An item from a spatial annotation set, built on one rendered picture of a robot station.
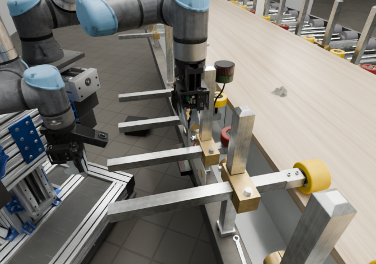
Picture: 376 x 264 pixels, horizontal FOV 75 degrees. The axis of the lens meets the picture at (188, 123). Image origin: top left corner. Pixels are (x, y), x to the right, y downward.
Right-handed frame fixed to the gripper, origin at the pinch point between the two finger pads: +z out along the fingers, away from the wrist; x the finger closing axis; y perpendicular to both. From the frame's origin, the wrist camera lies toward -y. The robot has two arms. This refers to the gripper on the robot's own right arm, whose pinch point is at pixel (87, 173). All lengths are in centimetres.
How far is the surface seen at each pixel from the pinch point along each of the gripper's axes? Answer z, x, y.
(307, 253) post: -26, 47, -39
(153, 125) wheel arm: 2.0, -23.5, -23.5
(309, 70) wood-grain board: -7, -41, -105
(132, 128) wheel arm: 2.0, -23.4, -14.8
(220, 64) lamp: -31, -4, -44
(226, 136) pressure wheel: -7.9, 1.3, -45.7
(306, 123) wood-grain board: -7, 0, -76
